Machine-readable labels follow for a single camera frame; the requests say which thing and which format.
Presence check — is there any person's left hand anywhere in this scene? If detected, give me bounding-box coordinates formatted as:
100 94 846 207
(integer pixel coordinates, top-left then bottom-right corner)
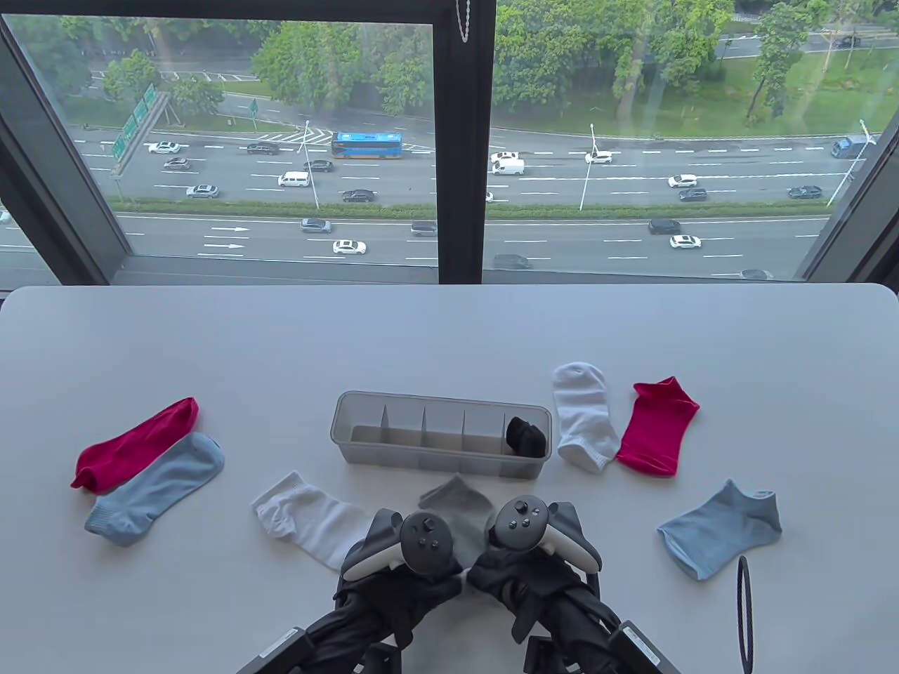
332 555 466 648

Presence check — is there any person's right hand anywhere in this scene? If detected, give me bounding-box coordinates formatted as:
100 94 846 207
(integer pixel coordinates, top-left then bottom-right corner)
466 541 599 645

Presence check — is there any grey hand controller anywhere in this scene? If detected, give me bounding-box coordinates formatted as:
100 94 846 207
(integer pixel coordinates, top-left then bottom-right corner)
487 495 603 573
342 509 455 582

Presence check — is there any grey sock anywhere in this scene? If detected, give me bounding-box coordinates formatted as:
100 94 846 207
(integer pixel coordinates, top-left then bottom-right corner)
418 475 496 569

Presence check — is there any white sock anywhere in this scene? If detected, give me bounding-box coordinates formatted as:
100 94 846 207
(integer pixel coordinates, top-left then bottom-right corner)
552 362 622 472
251 470 378 571

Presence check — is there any black sock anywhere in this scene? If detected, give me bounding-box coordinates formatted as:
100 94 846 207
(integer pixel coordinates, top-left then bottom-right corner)
506 416 549 457

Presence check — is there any light blue sock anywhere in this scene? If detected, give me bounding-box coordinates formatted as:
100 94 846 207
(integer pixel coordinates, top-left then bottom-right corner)
84 432 227 548
657 480 782 581

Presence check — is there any red sock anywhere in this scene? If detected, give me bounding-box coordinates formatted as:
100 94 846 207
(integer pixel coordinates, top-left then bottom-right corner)
71 397 201 491
616 376 701 478

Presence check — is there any black labelled wrist box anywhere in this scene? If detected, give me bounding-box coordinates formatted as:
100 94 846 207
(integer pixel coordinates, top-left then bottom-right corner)
237 627 315 674
608 621 681 674

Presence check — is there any grey divided storage box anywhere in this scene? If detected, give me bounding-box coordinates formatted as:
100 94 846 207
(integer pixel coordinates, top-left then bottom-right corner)
330 391 553 482

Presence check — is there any white street lamp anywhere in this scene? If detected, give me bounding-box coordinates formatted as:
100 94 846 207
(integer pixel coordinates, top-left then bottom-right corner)
579 124 602 211
296 121 321 210
827 119 879 208

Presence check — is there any green road sign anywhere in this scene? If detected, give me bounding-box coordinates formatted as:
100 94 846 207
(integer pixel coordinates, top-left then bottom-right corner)
111 83 173 176

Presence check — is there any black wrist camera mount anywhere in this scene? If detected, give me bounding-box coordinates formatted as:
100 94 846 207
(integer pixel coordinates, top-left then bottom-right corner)
523 635 557 674
360 642 402 674

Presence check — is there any dark braided cable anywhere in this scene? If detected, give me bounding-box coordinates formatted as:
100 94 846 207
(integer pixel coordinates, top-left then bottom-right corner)
735 556 755 674

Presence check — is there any black window frame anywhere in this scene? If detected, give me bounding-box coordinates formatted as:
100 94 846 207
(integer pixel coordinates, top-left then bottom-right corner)
0 0 899 285

